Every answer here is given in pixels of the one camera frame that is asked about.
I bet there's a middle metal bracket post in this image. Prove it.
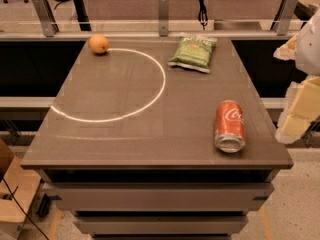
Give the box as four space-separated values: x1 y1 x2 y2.
158 0 169 37

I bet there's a wooden box at left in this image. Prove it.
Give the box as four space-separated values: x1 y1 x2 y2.
0 140 40 240

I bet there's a black table leg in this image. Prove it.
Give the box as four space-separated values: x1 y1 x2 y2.
73 0 91 31

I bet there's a black hanging cable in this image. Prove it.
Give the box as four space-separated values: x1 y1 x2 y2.
195 0 209 31

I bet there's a metal bracket post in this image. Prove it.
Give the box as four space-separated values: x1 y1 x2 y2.
275 0 298 36
31 0 59 37
158 0 169 37

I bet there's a right metal bracket post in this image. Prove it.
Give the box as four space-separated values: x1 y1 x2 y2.
275 0 298 36

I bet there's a green chip bag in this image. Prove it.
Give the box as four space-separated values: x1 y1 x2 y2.
168 34 217 73

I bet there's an orange fruit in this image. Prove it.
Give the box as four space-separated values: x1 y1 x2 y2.
89 34 109 54

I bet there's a grey cabinet with drawers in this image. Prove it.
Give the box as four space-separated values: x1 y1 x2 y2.
22 38 293 240

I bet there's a black floor cable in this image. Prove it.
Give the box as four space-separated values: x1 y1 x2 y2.
0 175 51 240

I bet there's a red coke can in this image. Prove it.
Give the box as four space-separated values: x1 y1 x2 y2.
214 100 246 153

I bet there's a left metal bracket post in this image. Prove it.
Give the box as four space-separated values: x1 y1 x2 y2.
31 0 59 37

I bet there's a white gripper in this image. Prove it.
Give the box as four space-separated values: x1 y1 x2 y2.
273 9 320 144

